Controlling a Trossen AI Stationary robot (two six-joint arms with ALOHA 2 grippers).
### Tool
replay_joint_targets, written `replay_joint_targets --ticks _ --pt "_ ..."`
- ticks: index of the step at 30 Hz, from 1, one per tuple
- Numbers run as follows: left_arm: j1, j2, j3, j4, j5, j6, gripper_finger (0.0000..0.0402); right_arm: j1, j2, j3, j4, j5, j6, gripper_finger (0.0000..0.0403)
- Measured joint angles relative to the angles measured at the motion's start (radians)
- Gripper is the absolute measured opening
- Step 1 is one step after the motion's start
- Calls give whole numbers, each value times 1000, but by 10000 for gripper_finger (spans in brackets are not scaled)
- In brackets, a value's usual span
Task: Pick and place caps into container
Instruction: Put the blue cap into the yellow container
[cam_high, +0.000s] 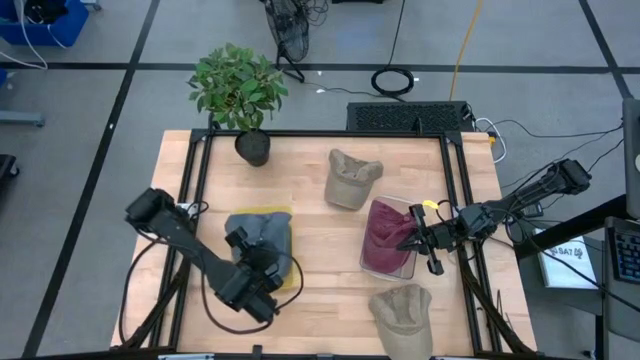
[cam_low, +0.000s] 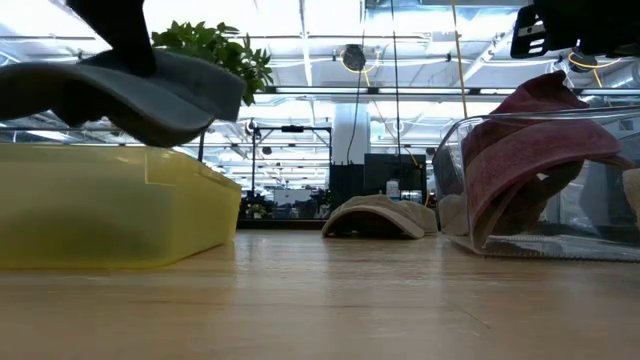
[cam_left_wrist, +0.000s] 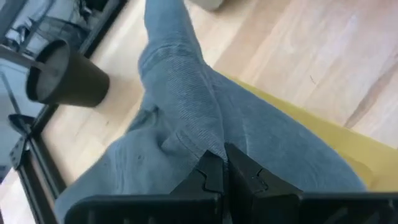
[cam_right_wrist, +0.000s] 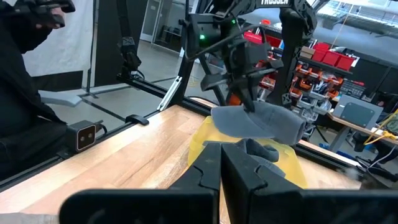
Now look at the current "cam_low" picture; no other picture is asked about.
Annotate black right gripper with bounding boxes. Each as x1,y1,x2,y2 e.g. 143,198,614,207
509,0,640,59

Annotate red cap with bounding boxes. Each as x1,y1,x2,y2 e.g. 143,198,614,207
462,69,636,251

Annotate yellow translucent plastic container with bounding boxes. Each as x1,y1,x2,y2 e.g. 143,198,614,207
0,143,244,270

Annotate clear plastic container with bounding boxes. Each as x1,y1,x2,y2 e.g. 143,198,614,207
432,105,640,263

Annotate green potted tree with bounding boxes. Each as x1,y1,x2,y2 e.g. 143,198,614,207
151,19,274,162

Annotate black monitor equipment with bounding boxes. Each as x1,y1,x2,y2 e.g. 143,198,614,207
328,152,429,221

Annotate round hanging cable reel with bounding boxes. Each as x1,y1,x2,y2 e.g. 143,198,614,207
567,47,624,74
341,43,368,73

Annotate tan hanging cord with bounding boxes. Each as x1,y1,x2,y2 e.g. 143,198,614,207
451,0,470,120

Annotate thin black hanging cable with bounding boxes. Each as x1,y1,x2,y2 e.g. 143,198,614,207
389,0,402,157

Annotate black reel drop cable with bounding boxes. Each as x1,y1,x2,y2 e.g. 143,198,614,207
346,69,364,166

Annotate black metal frame rack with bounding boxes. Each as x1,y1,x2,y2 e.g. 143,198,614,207
251,124,334,221

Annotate black table frame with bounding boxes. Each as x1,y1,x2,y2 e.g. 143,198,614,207
236,218,331,231

